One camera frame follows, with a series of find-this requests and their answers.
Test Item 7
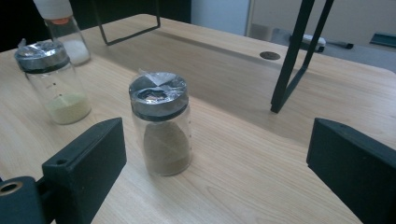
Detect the glass jar with yellow powder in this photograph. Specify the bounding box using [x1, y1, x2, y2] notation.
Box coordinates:
[13, 38, 92, 126]

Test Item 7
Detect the round desk cable grommet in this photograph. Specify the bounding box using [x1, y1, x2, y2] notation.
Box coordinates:
[259, 50, 281, 62]

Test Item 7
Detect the white wall panel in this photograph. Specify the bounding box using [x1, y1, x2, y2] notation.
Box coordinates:
[191, 0, 251, 36]

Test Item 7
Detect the white object on floor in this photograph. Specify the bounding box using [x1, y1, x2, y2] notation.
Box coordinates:
[289, 33, 327, 53]

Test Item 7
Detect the glass jar with brown powder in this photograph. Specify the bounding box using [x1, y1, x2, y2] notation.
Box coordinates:
[128, 69, 193, 177]

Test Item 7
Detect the white-lidded jar with white powder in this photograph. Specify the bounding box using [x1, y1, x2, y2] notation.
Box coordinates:
[32, 0, 92, 67]

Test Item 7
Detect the black marker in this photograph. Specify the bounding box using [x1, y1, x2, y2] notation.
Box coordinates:
[326, 40, 355, 50]

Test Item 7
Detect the wooden cabinet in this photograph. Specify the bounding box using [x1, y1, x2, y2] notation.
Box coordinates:
[247, 0, 396, 48]

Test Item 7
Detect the black metal shelf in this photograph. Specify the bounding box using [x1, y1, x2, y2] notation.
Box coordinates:
[92, 0, 335, 114]

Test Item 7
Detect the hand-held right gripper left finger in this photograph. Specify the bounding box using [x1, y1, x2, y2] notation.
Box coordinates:
[41, 117, 128, 224]

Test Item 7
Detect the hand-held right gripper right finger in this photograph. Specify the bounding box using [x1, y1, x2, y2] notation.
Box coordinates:
[306, 117, 396, 224]

